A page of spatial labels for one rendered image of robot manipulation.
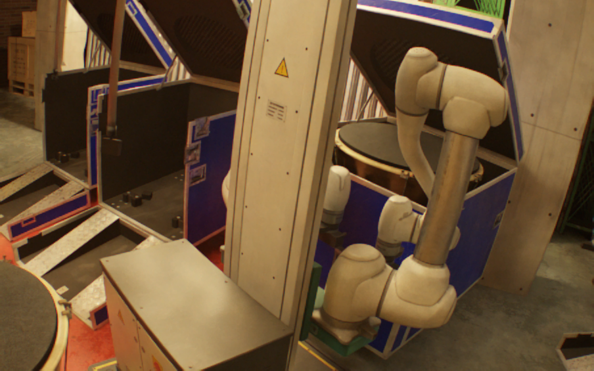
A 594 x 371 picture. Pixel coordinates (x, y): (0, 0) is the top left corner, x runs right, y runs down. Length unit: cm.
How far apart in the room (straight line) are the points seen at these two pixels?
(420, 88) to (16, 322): 128
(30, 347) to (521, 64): 286
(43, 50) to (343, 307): 471
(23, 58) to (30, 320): 654
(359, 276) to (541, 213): 206
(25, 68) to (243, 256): 642
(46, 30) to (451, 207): 481
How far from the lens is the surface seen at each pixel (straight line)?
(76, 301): 263
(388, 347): 218
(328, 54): 110
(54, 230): 315
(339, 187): 172
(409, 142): 137
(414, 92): 125
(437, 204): 126
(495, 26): 195
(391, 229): 158
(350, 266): 131
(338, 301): 136
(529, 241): 325
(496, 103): 122
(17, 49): 776
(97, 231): 306
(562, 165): 309
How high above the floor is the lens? 164
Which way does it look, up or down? 21 degrees down
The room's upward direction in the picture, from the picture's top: 9 degrees clockwise
